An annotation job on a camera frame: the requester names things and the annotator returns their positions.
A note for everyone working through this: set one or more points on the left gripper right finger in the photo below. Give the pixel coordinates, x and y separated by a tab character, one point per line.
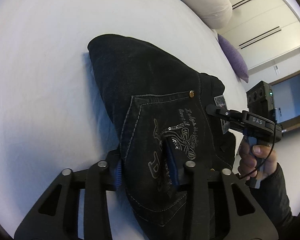
220	206

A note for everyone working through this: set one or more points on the black sleeved right forearm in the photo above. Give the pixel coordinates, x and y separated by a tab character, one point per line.
272	197

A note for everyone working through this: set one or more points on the right hand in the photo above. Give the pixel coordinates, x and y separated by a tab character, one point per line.
248	162

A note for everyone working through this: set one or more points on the white wardrobe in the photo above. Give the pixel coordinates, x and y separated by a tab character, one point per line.
262	30

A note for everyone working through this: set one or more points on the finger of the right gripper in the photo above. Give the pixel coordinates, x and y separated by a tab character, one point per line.
235	125
223	113

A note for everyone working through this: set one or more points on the purple cushion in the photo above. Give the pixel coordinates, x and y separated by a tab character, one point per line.
235	59

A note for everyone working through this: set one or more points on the black embroidered jeans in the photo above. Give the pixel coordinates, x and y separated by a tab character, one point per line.
157	106

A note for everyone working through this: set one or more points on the white bed sheet mattress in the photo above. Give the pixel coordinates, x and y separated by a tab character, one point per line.
51	113

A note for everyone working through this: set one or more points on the rolled white duvet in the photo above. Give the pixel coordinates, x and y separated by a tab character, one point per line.
202	0

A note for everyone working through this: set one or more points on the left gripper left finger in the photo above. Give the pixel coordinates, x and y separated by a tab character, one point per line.
55	214

